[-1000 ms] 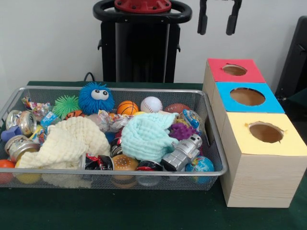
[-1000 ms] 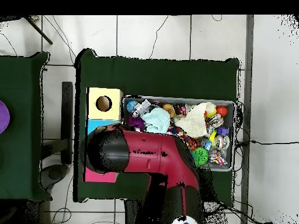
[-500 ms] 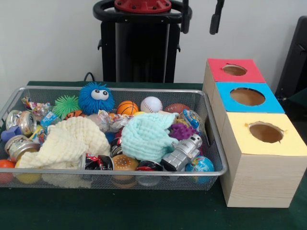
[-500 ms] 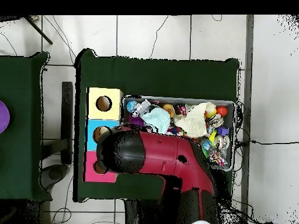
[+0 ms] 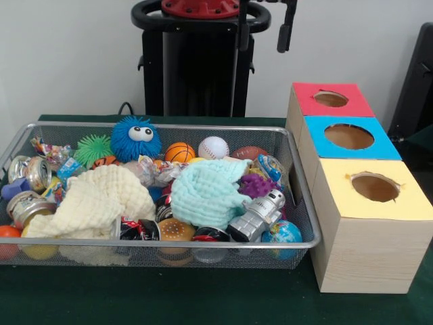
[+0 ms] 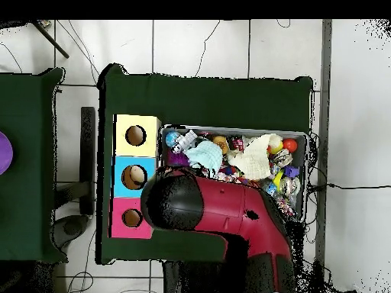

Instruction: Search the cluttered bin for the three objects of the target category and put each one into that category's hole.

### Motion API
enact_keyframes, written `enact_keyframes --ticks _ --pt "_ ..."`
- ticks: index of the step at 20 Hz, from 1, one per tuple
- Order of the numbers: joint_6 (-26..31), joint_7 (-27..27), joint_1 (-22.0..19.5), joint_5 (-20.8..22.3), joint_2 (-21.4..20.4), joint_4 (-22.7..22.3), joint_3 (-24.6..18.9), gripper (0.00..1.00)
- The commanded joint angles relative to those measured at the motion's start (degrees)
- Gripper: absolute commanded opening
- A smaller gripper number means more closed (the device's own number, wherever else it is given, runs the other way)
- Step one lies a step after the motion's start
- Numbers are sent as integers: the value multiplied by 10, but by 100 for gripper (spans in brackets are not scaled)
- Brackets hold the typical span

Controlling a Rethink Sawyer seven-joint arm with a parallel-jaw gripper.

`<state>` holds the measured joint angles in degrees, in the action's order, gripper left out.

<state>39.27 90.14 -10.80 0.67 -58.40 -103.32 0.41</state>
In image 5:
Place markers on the wooden box three holes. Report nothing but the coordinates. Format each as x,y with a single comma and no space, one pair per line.
365,257

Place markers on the small white baseball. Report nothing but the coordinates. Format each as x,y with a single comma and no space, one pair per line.
213,148

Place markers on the black office chair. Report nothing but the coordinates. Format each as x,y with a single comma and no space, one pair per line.
419,84

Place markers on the blue fuzzy googly-eye ball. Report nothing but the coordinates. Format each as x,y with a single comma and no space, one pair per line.
135,149

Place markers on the mint green waffle cloth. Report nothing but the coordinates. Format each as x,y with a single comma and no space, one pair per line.
203,193

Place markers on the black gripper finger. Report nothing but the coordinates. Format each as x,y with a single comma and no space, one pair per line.
243,30
287,37

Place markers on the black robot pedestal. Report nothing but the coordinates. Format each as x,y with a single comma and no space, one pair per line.
196,74

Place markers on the green spiky rubber ball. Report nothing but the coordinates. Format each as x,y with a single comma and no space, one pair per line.
93,149

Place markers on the silver toy robot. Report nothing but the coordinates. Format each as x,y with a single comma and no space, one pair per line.
258,213

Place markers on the blue globe ball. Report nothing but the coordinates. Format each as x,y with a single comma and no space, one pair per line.
282,237

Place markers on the cream waffle cloth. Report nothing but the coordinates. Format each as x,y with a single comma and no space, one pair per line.
98,199

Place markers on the purple spiky ball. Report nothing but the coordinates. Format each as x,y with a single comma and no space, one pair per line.
258,186

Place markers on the dark green table cloth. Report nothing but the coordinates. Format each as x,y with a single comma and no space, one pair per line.
203,298

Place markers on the small brown football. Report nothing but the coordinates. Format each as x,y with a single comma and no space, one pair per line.
246,153

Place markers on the small orange basketball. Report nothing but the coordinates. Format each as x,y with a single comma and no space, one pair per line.
180,152

